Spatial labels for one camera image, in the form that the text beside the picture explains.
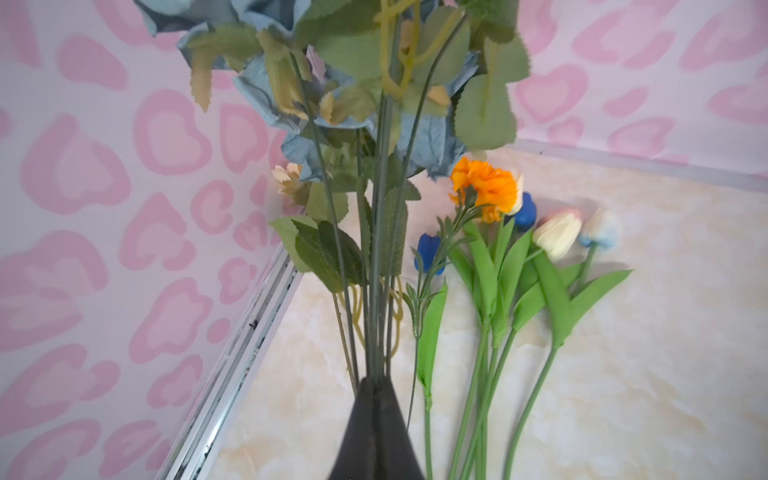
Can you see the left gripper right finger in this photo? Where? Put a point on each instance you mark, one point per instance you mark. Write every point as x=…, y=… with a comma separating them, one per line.
x=395, y=457

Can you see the orange carnation stem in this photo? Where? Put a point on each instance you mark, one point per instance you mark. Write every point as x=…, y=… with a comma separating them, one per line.
x=483, y=195

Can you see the light blue tulip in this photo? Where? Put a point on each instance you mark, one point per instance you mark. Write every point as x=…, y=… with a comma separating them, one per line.
x=600, y=231

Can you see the dusty blue rose bouquet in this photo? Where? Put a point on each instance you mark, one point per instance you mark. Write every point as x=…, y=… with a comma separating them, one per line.
x=369, y=94

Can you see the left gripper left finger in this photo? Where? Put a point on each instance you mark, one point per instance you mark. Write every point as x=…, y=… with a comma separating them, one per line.
x=356, y=457

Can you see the cream sunflower stem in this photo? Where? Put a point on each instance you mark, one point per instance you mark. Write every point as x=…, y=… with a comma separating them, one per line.
x=297, y=192

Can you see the dark blue tulip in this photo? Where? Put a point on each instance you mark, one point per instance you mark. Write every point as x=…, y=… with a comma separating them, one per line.
x=431, y=319
x=525, y=213

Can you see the cream pink tulip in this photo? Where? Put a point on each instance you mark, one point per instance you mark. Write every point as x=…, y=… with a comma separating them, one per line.
x=528, y=291

